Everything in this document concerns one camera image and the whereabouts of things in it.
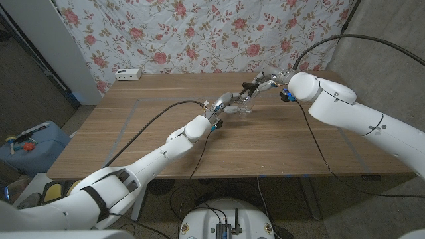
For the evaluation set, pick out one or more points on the white wall panel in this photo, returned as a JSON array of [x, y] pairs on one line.
[[50, 40]]

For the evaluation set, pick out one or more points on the yellow toy maraca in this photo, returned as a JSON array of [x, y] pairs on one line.
[[11, 141]]

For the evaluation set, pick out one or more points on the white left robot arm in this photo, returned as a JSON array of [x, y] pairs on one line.
[[146, 169]]

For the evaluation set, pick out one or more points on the white table leg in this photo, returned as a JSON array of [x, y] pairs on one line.
[[310, 199], [137, 206]]

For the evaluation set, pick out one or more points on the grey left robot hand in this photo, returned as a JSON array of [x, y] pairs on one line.
[[224, 99]]

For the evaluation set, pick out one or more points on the floral backdrop cloth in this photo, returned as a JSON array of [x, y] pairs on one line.
[[206, 36]]

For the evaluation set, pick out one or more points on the round black floor fan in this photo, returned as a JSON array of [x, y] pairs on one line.
[[161, 187]]

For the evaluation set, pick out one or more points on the blue storage box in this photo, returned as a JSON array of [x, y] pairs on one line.
[[43, 156]]

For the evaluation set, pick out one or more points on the red toy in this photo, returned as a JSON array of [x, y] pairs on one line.
[[28, 147]]

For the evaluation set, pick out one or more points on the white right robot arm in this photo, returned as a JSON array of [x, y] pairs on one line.
[[358, 113]]

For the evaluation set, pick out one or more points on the yellow and black pad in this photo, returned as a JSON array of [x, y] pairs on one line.
[[53, 192]]

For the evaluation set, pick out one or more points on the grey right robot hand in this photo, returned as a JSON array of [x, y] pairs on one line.
[[272, 78]]

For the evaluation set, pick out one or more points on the white power strip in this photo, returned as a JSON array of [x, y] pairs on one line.
[[127, 74]]

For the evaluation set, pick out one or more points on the white robot torso base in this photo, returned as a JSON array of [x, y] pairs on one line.
[[206, 219]]

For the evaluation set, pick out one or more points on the black backdrop pole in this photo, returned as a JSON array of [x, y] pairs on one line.
[[348, 18]]

